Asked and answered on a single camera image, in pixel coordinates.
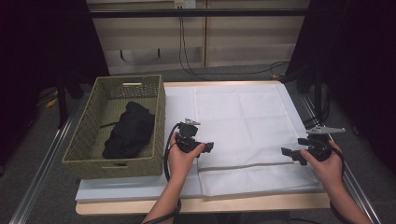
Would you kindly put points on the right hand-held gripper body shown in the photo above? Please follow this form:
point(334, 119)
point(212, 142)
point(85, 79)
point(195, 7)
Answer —
point(320, 149)

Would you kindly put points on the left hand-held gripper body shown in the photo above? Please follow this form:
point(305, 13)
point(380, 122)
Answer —
point(186, 141)

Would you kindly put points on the white cloth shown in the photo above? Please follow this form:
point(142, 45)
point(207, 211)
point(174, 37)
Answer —
point(249, 118)

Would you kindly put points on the black garment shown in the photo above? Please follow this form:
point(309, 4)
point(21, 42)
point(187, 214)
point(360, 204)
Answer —
point(130, 133)

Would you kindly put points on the olive woven basket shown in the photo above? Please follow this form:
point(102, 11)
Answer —
point(81, 165)

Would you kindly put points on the person's left hand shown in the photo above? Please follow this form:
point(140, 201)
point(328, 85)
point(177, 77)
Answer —
point(180, 165)

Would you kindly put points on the person's right hand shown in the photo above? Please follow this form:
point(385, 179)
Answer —
point(330, 172)

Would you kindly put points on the black metal stand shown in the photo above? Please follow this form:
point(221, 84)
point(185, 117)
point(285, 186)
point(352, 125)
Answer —
point(317, 96)
point(62, 102)

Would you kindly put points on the white foam board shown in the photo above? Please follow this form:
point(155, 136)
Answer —
point(124, 189)

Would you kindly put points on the black curtain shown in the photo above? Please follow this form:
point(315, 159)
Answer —
point(37, 46)
point(361, 62)

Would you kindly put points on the black horizontal bar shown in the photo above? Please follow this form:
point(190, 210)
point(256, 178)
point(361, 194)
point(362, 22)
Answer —
point(155, 13)

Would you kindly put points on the white power outlet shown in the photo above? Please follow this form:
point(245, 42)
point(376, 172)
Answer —
point(185, 3)

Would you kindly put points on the yellow floor item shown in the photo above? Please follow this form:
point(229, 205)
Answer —
point(51, 101)

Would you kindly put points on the metal floor rail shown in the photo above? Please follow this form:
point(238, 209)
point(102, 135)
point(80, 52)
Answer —
point(40, 174)
point(358, 189)

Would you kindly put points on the black wall bracket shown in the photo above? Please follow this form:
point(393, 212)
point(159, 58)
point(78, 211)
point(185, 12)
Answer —
point(121, 54)
point(158, 53)

